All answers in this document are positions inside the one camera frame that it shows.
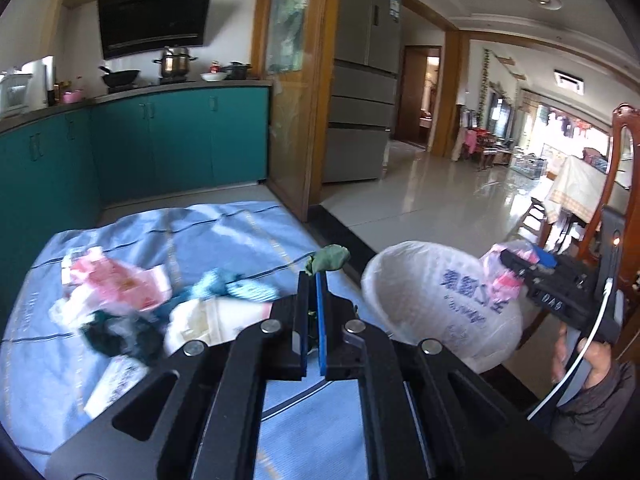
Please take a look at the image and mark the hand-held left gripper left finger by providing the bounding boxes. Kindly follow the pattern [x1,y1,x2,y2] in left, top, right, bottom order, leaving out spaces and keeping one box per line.
[45,271,310,480]

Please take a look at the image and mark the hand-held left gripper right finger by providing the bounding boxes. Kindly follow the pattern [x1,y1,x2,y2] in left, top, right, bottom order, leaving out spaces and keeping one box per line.
[315,270,576,480]

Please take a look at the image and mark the translucent pink plastic wrapper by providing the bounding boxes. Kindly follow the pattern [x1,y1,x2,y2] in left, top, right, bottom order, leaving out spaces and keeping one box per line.
[479,240,542,312]

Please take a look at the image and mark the green vegetable leaf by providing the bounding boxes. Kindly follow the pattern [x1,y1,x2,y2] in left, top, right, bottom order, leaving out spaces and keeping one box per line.
[305,244,350,277]

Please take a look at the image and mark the white plastic bag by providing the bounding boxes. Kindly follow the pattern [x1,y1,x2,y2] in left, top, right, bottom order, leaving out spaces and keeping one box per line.
[361,240,525,375]

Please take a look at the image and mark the teal wrapper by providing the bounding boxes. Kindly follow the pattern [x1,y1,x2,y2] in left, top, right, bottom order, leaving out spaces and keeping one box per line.
[187,267,273,306]

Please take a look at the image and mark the dark green wrapper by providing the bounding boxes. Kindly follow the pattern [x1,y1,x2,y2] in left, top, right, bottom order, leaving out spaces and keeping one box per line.
[80,310,166,366]

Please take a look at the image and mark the pink and white wrapper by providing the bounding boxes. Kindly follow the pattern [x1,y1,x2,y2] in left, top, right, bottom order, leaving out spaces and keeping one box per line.
[61,247,173,313]

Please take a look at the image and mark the white tissue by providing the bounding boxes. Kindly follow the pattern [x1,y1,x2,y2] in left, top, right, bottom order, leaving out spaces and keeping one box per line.
[48,297,96,332]

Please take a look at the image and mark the person's right forearm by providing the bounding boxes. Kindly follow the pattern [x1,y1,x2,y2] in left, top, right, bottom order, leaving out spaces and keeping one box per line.
[547,360,638,471]

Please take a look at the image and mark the person's right hand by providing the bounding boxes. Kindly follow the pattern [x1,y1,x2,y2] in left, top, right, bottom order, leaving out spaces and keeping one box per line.
[550,322,616,393]

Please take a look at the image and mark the table with cream cloth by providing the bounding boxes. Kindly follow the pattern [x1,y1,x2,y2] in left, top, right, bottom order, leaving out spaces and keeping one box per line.
[544,155,613,223]

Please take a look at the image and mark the light blue checked tablecloth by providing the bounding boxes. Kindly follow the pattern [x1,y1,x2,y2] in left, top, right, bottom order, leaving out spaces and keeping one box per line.
[0,201,401,480]

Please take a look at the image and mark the wooden chair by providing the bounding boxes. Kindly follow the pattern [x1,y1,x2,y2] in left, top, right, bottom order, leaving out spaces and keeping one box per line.
[575,104,640,301]

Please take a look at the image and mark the ceiling air conditioner vent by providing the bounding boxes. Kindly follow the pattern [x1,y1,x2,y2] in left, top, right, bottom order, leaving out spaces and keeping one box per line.
[552,70,586,95]

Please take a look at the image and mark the hanging vine plant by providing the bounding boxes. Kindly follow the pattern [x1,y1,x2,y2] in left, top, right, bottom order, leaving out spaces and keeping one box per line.
[477,47,516,126]

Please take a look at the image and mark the white printed packet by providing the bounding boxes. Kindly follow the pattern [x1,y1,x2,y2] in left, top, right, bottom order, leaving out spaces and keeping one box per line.
[82,355,151,420]

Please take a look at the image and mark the wooden doorway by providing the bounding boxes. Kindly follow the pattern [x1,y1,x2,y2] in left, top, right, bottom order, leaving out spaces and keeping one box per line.
[390,46,443,150]

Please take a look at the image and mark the wooden framed glass partition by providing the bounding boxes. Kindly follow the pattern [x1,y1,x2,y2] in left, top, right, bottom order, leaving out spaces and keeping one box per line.
[252,0,346,222]

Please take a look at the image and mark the teal base kitchen cabinets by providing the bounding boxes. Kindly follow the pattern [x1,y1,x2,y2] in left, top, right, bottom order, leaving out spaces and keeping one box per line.
[0,85,273,331]

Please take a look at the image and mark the grey refrigerator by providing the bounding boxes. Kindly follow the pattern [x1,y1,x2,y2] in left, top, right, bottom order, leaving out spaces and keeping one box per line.
[322,0,403,183]

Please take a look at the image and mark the small black pot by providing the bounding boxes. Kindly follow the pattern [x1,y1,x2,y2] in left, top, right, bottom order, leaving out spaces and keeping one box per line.
[222,61,253,81]

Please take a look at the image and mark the gas stove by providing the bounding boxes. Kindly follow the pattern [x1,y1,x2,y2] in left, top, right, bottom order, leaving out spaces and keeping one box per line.
[107,77,201,93]

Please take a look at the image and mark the steel cooking pot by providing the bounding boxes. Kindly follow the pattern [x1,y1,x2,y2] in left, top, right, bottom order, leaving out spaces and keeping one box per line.
[152,46,198,80]

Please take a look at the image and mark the black wok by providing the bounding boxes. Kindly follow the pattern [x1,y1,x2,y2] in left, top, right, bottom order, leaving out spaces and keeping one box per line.
[98,66,142,88]

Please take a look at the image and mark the black range hood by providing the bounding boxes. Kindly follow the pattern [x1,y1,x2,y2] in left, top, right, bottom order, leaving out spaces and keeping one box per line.
[97,0,216,60]

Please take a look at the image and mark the white countertop appliance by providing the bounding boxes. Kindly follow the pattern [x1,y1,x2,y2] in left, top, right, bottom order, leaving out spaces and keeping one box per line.
[0,72,36,116]

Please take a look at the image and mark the white cable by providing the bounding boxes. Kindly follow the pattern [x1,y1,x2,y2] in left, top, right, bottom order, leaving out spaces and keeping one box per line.
[526,277,613,421]

